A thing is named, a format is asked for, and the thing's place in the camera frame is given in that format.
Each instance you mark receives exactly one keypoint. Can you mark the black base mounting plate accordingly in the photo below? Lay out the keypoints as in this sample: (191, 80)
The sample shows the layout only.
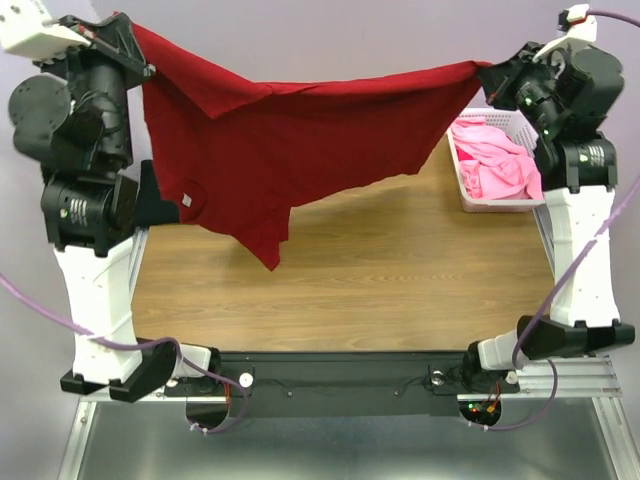
(333, 384)

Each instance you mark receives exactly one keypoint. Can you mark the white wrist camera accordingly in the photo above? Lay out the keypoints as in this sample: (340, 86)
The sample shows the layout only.
(28, 30)
(577, 30)

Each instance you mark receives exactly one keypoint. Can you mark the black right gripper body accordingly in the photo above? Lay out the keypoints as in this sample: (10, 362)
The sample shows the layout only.
(536, 94)

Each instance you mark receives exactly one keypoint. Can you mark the pink t-shirt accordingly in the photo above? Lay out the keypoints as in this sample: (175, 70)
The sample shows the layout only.
(492, 166)

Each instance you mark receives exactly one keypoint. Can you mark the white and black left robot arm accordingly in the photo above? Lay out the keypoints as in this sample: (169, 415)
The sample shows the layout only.
(89, 220)

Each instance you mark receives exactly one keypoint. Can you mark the red t-shirt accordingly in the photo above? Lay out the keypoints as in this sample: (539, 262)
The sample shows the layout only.
(236, 156)

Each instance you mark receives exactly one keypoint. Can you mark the folded black t-shirt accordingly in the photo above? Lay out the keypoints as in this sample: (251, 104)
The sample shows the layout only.
(151, 209)

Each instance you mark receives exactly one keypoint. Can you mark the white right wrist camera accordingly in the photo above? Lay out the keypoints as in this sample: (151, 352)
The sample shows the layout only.
(577, 30)

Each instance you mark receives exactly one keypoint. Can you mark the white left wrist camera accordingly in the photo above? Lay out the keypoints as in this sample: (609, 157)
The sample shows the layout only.
(28, 30)

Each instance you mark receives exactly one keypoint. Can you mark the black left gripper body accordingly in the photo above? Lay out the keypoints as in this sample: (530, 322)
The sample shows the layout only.
(100, 80)

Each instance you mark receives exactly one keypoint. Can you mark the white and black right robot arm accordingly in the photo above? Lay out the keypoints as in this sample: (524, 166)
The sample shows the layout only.
(579, 176)

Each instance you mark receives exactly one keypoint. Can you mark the aluminium table frame rail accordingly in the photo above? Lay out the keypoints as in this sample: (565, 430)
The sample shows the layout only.
(355, 343)

